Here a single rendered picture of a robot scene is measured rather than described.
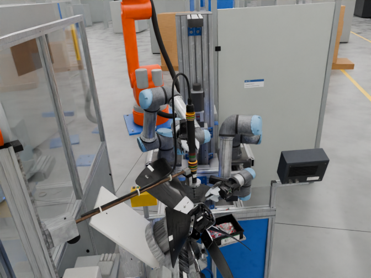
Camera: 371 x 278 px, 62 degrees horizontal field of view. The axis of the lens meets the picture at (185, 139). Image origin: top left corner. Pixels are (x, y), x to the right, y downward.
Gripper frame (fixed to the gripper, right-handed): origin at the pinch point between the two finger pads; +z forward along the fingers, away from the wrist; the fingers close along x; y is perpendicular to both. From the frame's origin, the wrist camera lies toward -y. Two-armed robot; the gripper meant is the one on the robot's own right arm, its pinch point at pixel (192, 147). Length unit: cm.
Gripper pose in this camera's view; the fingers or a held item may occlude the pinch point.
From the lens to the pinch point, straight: 139.6
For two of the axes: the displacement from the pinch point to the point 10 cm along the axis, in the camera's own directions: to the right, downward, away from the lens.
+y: 0.5, 9.0, 4.3
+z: 2.3, 4.1, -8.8
